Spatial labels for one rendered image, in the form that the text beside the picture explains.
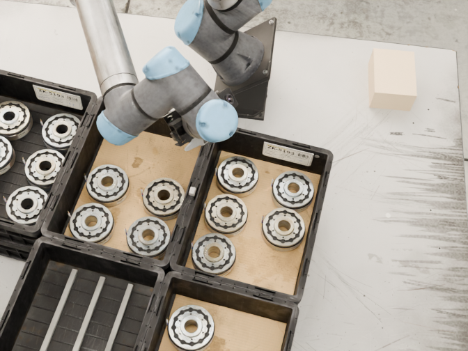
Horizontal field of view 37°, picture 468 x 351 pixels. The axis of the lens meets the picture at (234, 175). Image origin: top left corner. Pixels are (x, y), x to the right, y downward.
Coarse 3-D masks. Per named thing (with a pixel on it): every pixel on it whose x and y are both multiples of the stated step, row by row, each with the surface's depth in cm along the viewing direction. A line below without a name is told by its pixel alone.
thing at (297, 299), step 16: (240, 128) 172; (208, 144) 170; (288, 144) 171; (304, 144) 171; (208, 160) 167; (320, 192) 165; (192, 208) 161; (320, 208) 163; (176, 256) 155; (304, 256) 157; (192, 272) 153; (304, 272) 155
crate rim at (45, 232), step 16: (96, 112) 172; (80, 144) 168; (64, 176) 163; (192, 176) 165; (48, 224) 157; (176, 224) 159; (64, 240) 156; (80, 240) 156; (176, 240) 157; (128, 256) 155; (144, 256) 155
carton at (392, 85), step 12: (372, 60) 207; (384, 60) 204; (396, 60) 205; (408, 60) 205; (372, 72) 205; (384, 72) 202; (396, 72) 202; (408, 72) 203; (372, 84) 203; (384, 84) 200; (396, 84) 200; (408, 84) 201; (372, 96) 202; (384, 96) 200; (396, 96) 200; (408, 96) 199; (384, 108) 205; (396, 108) 205; (408, 108) 204
